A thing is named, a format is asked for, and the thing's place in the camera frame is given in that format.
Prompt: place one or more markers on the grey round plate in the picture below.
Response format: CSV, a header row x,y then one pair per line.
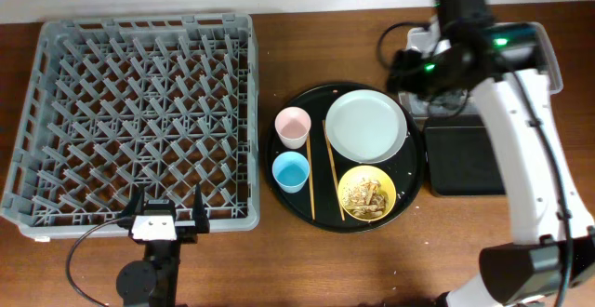
x,y
366,126

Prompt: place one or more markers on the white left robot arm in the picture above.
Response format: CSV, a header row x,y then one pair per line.
x,y
153,280

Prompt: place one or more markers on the grey dishwasher rack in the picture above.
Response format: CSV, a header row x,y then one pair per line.
x,y
168,104

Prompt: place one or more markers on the left wooden chopstick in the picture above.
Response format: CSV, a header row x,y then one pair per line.
x,y
310,177

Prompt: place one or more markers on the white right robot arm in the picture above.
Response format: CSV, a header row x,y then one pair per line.
x,y
506,70

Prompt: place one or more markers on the clear plastic bin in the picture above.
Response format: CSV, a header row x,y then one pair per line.
x,y
524,45

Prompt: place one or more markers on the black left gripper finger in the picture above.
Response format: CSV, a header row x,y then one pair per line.
x,y
135,204
199,214

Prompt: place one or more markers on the pink plastic cup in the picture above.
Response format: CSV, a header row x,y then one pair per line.
x,y
292,125

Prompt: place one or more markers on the black rectangular tray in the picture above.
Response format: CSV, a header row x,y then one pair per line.
x,y
460,157

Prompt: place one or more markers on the blue plastic cup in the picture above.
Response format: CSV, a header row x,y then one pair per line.
x,y
291,170

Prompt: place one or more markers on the wooden chopstick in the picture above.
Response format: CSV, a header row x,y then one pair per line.
x,y
333,171
310,177

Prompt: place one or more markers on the round black tray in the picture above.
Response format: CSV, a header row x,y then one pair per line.
x,y
406,168

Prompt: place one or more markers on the right wooden chopstick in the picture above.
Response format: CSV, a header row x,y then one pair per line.
x,y
333,171

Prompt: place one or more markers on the yellow bowl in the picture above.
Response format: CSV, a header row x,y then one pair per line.
x,y
387,185

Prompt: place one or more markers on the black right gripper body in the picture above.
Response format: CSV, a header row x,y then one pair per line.
x,y
429,76

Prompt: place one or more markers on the food scraps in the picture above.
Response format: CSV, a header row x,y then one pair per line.
x,y
365,200

